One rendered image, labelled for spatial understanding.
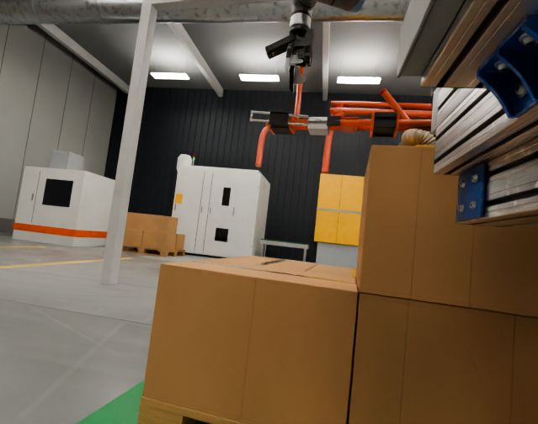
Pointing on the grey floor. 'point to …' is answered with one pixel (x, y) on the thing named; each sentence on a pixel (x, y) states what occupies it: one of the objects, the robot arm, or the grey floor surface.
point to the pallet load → (152, 235)
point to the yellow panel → (338, 219)
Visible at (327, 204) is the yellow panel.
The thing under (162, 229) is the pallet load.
